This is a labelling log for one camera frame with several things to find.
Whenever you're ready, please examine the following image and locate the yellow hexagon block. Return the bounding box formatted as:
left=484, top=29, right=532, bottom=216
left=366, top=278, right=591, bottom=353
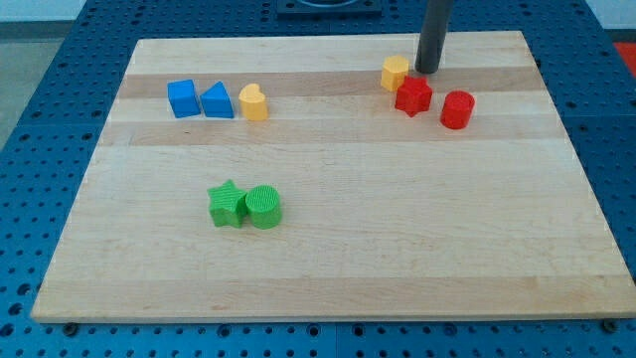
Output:
left=381, top=55, right=410, bottom=91

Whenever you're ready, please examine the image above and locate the blue triangle block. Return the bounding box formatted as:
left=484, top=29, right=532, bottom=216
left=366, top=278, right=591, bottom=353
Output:
left=200, top=82, right=235, bottom=118

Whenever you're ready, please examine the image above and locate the green star block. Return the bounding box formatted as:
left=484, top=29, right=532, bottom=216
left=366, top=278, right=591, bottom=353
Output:
left=207, top=180, right=247, bottom=228

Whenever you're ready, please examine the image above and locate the red star block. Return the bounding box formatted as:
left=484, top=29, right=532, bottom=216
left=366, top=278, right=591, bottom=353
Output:
left=395, top=76, right=433, bottom=117

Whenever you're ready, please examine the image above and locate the yellow heart block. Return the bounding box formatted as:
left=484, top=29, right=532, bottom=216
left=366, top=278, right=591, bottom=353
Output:
left=238, top=84, right=268, bottom=121

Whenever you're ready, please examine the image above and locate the light wooden board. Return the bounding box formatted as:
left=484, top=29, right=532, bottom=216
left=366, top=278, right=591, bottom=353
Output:
left=32, top=31, right=635, bottom=323

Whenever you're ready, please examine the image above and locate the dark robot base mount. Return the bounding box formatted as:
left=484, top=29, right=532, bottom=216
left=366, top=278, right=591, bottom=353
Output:
left=276, top=0, right=383, bottom=19

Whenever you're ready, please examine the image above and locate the green cylinder block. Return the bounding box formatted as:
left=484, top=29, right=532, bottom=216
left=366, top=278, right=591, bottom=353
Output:
left=245, top=185, right=282, bottom=230

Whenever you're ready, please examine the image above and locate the red cylinder block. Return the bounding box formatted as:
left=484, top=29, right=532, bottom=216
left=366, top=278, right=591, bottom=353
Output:
left=440, top=90, right=475, bottom=129

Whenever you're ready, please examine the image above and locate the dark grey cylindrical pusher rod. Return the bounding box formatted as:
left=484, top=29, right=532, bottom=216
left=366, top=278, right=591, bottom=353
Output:
left=414, top=0, right=454, bottom=75

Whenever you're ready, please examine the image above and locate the blue cube block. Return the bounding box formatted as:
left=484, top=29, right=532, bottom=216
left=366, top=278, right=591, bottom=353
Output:
left=167, top=80, right=201, bottom=118

